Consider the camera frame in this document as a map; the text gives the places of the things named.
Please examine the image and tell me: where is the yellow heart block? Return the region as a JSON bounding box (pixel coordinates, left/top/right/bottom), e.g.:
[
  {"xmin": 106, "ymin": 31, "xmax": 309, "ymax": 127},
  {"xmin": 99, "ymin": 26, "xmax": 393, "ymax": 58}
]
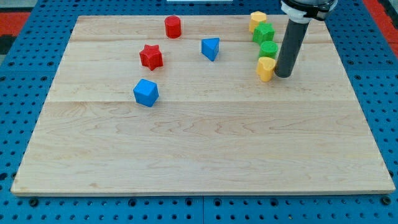
[{"xmin": 256, "ymin": 57, "xmax": 276, "ymax": 82}]

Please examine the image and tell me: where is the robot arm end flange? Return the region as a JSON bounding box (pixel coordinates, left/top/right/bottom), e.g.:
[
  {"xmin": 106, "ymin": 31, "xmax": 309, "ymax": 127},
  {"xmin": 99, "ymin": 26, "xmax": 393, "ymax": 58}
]
[{"xmin": 280, "ymin": 0, "xmax": 338, "ymax": 24}]

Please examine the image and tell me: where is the blue cube block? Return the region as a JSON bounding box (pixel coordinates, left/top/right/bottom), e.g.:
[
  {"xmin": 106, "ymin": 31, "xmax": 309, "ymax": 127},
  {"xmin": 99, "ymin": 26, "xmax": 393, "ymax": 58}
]
[{"xmin": 133, "ymin": 79, "xmax": 159, "ymax": 107}]

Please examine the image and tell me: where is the blue triangle block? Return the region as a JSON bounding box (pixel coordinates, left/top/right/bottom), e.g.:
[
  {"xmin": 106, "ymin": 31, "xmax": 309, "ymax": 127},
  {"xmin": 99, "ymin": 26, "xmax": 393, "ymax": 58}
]
[{"xmin": 201, "ymin": 38, "xmax": 220, "ymax": 62}]

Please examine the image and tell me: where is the wooden board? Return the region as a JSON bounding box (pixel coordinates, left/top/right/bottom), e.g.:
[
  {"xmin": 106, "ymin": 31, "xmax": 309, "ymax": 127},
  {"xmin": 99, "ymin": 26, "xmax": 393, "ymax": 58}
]
[{"xmin": 11, "ymin": 16, "xmax": 395, "ymax": 197}]

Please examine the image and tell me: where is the red star block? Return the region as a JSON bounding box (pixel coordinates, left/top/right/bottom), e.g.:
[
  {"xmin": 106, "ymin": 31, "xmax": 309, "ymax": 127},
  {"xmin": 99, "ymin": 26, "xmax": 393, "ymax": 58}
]
[{"xmin": 139, "ymin": 44, "xmax": 163, "ymax": 70}]

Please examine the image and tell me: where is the red cylinder block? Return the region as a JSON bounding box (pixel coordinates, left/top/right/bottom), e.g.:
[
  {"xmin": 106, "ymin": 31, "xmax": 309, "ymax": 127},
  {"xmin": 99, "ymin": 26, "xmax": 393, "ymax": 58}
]
[{"xmin": 164, "ymin": 16, "xmax": 182, "ymax": 39}]

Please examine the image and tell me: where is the green cylinder block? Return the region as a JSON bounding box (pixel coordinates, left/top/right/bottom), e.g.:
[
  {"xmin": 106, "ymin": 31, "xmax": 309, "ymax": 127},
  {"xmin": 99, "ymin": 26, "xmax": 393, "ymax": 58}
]
[{"xmin": 258, "ymin": 40, "xmax": 278, "ymax": 59}]

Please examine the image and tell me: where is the green star block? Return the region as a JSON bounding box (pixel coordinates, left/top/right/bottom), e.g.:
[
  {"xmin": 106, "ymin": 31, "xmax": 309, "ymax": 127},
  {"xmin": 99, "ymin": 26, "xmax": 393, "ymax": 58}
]
[{"xmin": 252, "ymin": 22, "xmax": 275, "ymax": 45}]

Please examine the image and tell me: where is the yellow pentagon block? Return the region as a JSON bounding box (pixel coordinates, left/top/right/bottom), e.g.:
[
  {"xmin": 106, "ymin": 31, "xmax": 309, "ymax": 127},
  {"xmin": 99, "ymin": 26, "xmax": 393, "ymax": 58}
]
[{"xmin": 248, "ymin": 11, "xmax": 267, "ymax": 33}]

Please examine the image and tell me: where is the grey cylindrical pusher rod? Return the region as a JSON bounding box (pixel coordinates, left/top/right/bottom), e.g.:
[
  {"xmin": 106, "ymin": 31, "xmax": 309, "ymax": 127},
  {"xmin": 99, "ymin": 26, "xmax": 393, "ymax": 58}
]
[{"xmin": 274, "ymin": 19, "xmax": 308, "ymax": 78}]

